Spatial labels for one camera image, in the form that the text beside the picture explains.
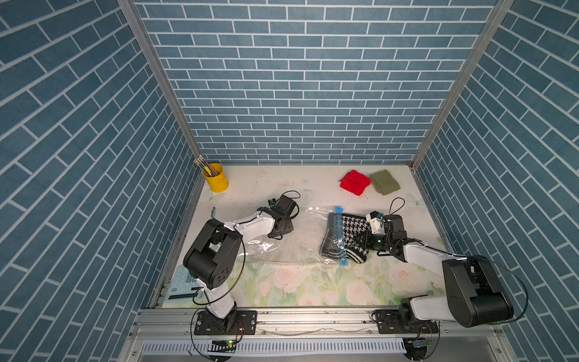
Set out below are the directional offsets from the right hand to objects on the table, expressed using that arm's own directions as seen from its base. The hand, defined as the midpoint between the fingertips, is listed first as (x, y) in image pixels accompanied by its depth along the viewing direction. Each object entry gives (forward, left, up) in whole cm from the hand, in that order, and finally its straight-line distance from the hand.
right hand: (357, 238), depth 91 cm
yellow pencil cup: (+21, +63, +5) cm, 67 cm away
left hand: (+2, +28, 0) cm, 28 cm away
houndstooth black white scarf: (+1, +1, +4) cm, 4 cm away
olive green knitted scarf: (+31, -16, 0) cm, 35 cm away
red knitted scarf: (+31, -1, 0) cm, 31 cm away
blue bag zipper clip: (+14, +7, -1) cm, 16 cm away
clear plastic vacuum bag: (-4, +23, -2) cm, 23 cm away
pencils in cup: (+24, +71, +15) cm, 76 cm away
